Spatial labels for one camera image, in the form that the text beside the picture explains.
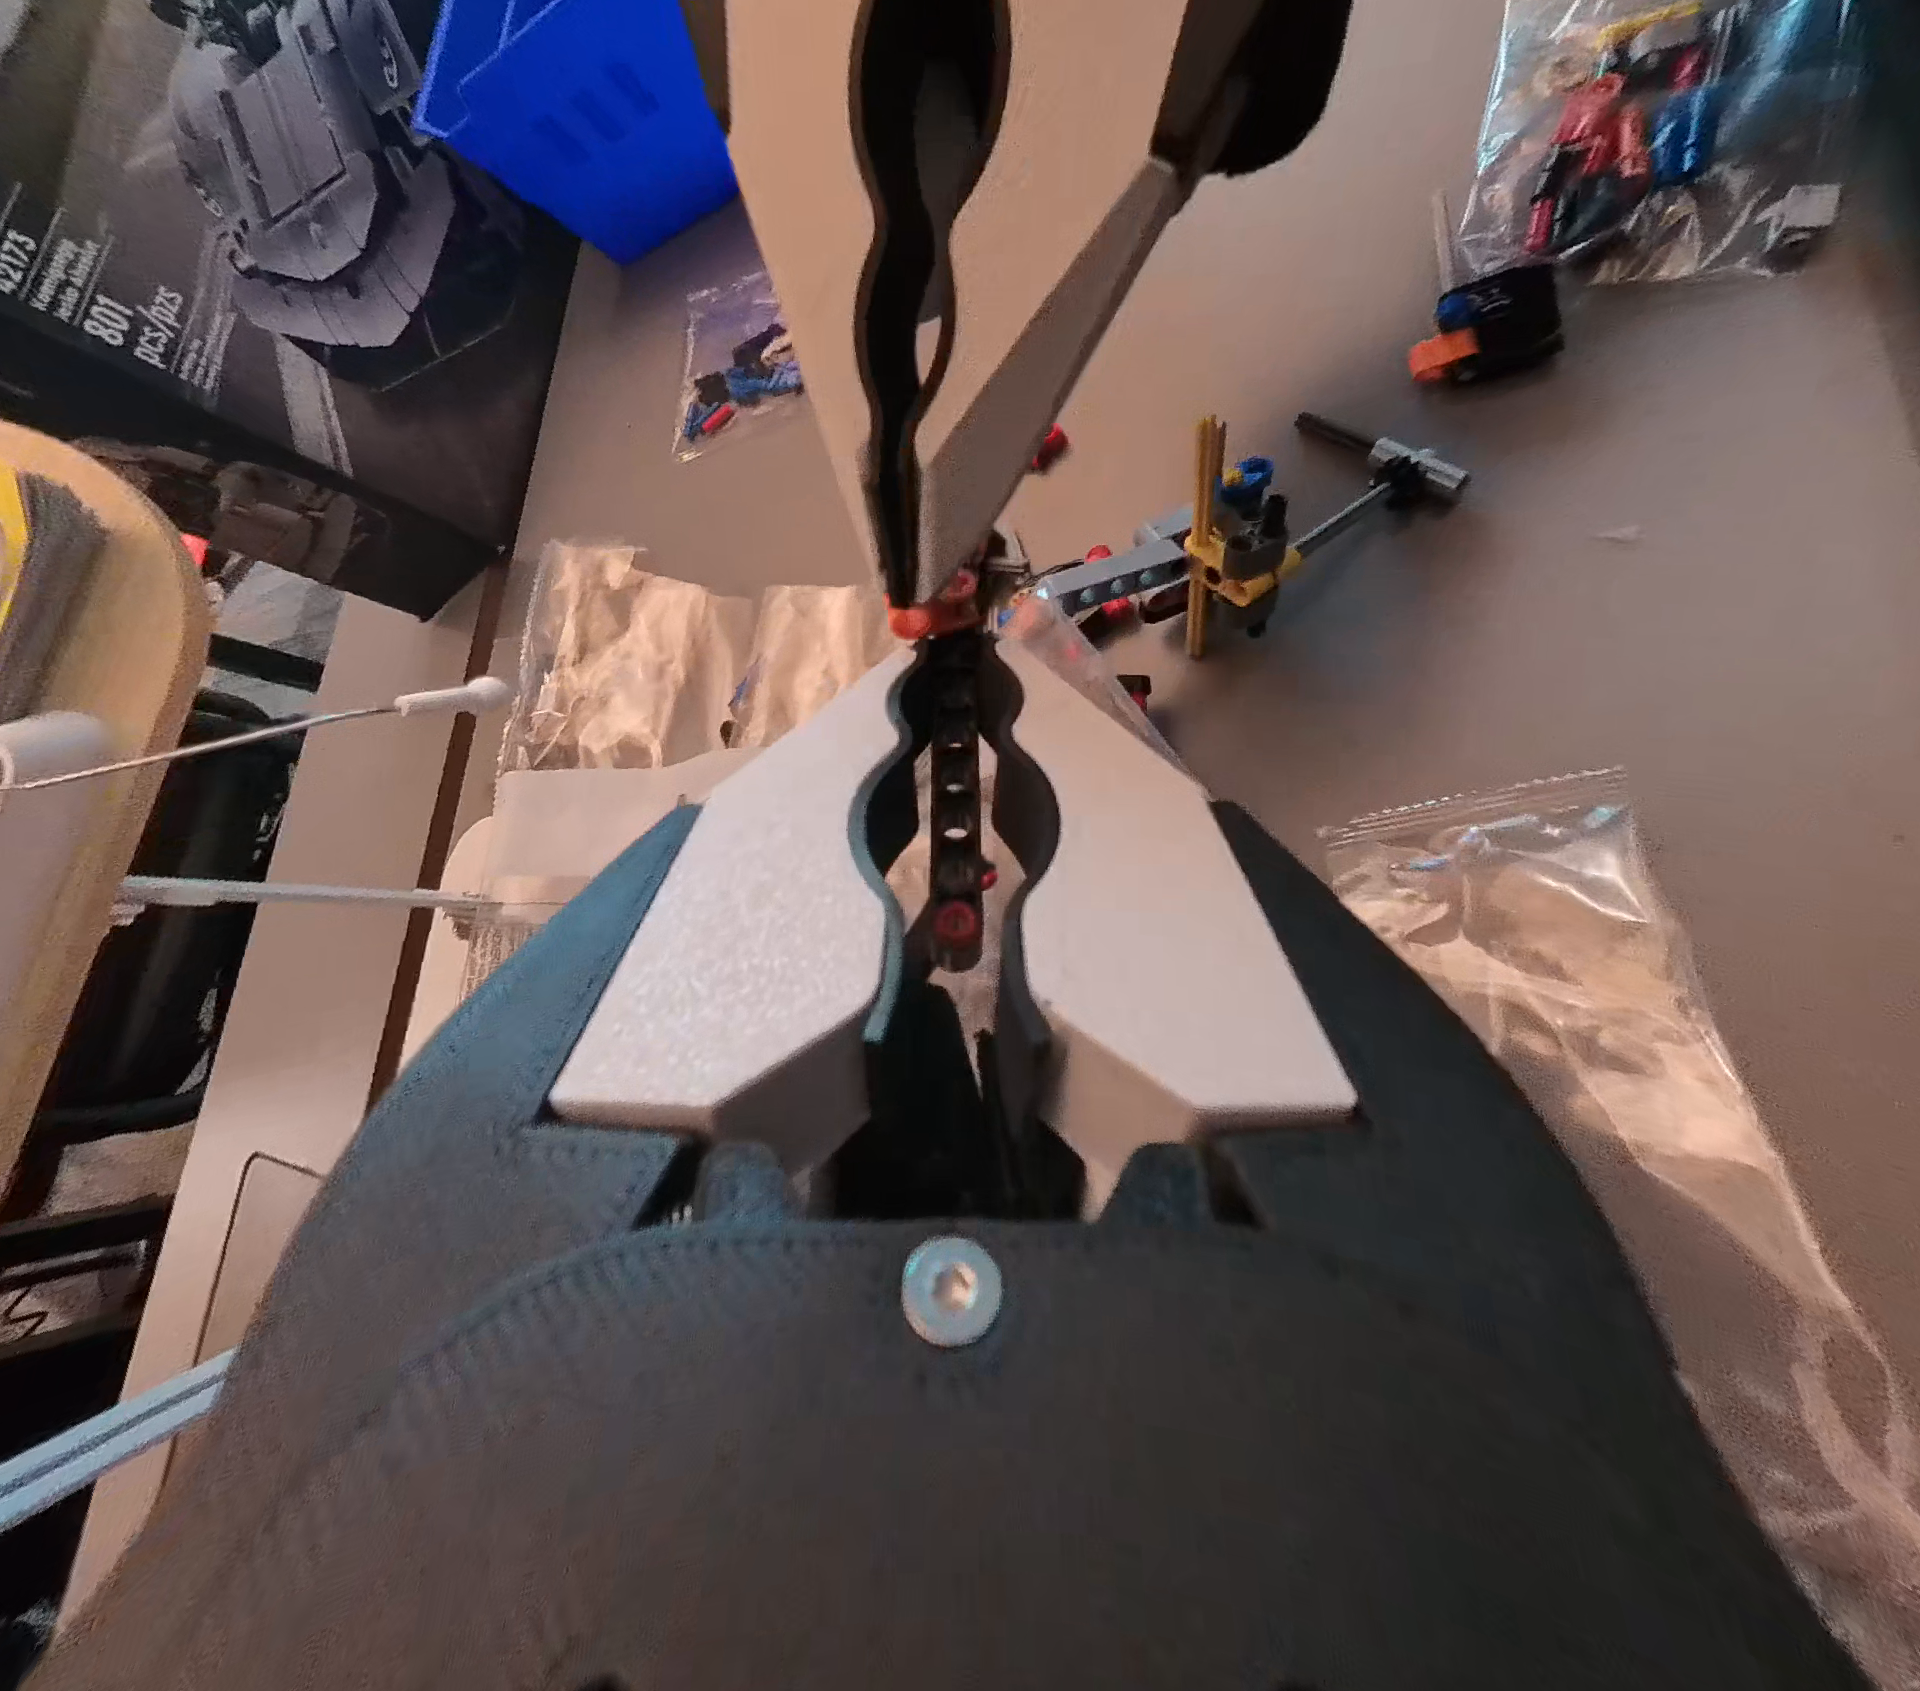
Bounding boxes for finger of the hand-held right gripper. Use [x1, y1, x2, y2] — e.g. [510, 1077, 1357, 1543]
[716, 0, 923, 606]
[905, 0, 1250, 598]

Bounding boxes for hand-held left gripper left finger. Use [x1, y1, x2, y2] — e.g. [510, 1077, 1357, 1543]
[545, 646, 923, 1209]

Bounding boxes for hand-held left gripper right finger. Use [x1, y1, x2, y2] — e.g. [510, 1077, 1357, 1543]
[994, 638, 1364, 1205]

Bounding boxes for black lego beam with pins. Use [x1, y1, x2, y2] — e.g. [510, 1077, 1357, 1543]
[884, 566, 1000, 974]

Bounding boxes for multicoloured lego assembly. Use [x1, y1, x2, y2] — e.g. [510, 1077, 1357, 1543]
[1034, 414, 1472, 662]

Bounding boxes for small bag blue lego parts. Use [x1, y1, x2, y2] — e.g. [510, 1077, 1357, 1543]
[672, 270, 819, 466]

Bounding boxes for small bag red lego parts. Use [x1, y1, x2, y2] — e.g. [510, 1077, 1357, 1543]
[1461, 0, 1862, 286]

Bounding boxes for black orange lego block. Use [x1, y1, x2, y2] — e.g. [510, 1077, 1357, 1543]
[1406, 264, 1565, 386]

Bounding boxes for dark lego set box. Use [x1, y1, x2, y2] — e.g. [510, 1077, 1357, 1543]
[0, 0, 584, 624]

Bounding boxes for lego instruction booklet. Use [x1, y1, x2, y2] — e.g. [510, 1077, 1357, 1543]
[0, 454, 122, 748]

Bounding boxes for blue plastic bin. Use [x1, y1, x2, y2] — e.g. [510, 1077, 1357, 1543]
[412, 0, 748, 268]

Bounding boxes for crumpled empty clear bag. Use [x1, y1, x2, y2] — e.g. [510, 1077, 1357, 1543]
[502, 536, 909, 776]

